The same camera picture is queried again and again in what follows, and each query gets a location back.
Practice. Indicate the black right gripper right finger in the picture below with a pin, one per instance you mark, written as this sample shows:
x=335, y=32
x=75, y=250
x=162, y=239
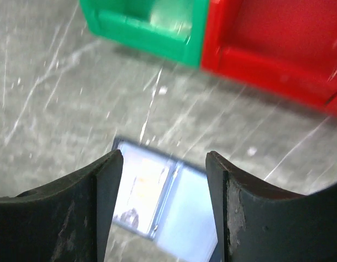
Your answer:
x=257, y=221

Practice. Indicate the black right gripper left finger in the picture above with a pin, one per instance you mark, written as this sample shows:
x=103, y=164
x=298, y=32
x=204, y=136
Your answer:
x=68, y=219

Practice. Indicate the blue leather card holder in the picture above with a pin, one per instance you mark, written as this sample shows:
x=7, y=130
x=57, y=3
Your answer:
x=183, y=225

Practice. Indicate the pale printed card in holder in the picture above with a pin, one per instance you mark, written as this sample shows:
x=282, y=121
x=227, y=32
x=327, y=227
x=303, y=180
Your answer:
x=140, y=190

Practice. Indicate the red plastic double bin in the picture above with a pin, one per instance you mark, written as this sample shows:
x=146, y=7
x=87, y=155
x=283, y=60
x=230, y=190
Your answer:
x=284, y=47

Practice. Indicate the green plastic bin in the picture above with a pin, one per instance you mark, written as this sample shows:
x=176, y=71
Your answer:
x=169, y=29

